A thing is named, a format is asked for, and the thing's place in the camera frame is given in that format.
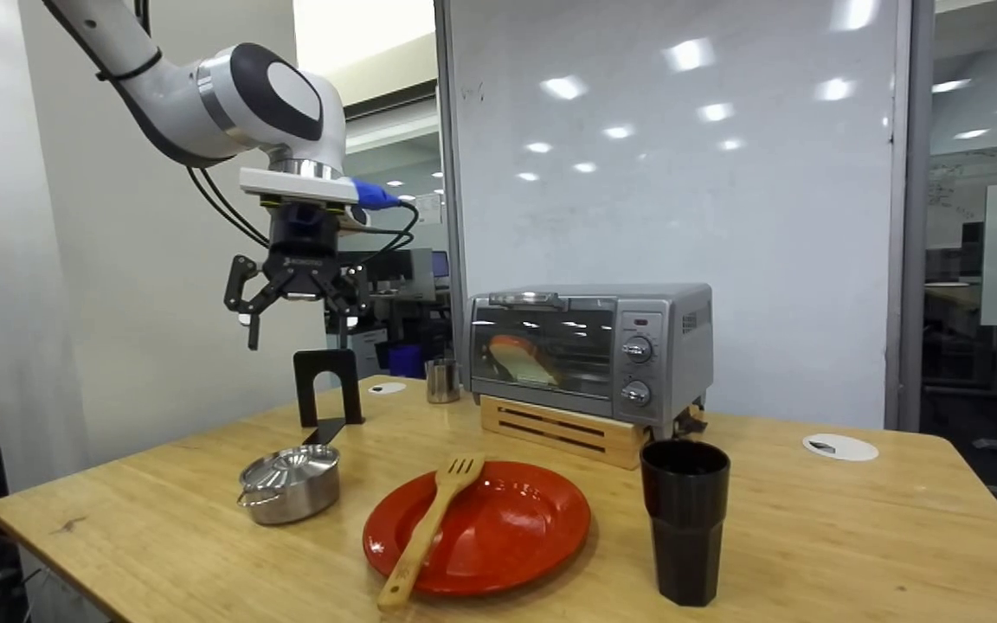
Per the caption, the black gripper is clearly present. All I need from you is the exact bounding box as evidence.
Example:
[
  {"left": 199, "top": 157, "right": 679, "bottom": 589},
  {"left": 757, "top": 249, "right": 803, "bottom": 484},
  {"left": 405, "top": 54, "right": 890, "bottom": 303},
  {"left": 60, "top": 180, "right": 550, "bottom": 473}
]
[{"left": 221, "top": 201, "right": 375, "bottom": 353}]

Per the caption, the silver pot lid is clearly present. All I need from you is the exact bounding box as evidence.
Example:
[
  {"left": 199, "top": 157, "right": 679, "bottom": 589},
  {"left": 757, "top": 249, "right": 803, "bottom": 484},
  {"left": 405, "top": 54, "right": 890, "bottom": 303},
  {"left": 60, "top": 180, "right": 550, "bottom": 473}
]
[{"left": 235, "top": 438, "right": 341, "bottom": 496}]

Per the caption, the blue storage bin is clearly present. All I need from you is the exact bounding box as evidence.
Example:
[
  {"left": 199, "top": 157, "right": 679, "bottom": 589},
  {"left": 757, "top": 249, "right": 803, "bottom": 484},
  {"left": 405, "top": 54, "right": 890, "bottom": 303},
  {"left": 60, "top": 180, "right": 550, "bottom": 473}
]
[{"left": 384, "top": 340, "right": 434, "bottom": 381}]

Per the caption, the wooden spatula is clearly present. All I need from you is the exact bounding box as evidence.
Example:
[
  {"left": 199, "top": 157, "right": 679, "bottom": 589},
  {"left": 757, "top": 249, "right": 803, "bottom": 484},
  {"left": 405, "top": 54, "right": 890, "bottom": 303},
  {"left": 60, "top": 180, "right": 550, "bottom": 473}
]
[{"left": 375, "top": 453, "right": 489, "bottom": 611}]

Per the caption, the wooden crate stand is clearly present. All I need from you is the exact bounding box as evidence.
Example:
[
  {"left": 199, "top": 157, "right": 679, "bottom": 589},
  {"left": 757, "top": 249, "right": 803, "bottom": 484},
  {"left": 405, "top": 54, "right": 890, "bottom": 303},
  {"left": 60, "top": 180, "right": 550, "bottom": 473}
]
[{"left": 479, "top": 396, "right": 710, "bottom": 473}]

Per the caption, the silver toaster oven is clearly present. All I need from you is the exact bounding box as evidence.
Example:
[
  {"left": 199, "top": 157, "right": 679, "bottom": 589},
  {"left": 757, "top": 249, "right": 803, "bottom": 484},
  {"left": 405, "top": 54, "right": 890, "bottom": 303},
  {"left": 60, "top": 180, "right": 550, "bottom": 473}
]
[{"left": 464, "top": 282, "right": 717, "bottom": 443}]

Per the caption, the red plate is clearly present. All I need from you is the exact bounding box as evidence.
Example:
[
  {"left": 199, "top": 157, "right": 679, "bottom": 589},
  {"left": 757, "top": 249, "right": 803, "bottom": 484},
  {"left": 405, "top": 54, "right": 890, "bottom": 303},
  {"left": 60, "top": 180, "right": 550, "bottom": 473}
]
[{"left": 358, "top": 461, "right": 594, "bottom": 600}]

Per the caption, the large whiteboard panel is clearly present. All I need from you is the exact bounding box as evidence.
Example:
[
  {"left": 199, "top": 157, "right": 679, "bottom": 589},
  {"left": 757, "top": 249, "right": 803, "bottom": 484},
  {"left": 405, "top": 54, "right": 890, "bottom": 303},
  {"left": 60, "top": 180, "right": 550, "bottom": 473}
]
[{"left": 434, "top": 0, "right": 920, "bottom": 431}]

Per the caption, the black plastic cup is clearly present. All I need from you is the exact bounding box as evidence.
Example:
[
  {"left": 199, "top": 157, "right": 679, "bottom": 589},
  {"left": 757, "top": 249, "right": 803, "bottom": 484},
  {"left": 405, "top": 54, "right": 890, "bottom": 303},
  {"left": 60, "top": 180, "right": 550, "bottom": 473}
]
[{"left": 635, "top": 436, "right": 734, "bottom": 609}]

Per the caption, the black metal bracket stand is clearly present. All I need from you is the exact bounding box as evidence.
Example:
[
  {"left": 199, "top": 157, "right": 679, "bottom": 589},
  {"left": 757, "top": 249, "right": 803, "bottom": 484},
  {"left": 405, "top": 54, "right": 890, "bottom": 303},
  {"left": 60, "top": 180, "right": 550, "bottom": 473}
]
[{"left": 292, "top": 347, "right": 365, "bottom": 445}]

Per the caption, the wrist camera with blue plug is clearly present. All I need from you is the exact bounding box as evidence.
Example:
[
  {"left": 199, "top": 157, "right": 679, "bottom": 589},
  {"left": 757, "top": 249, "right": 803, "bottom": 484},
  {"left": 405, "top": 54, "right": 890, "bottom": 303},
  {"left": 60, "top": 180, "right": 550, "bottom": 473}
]
[{"left": 235, "top": 162, "right": 417, "bottom": 218}]

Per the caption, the silver pot with handles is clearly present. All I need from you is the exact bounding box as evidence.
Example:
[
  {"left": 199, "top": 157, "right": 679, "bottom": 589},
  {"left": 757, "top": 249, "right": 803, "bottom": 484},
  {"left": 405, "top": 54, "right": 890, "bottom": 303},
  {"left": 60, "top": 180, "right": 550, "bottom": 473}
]
[{"left": 230, "top": 438, "right": 347, "bottom": 529}]

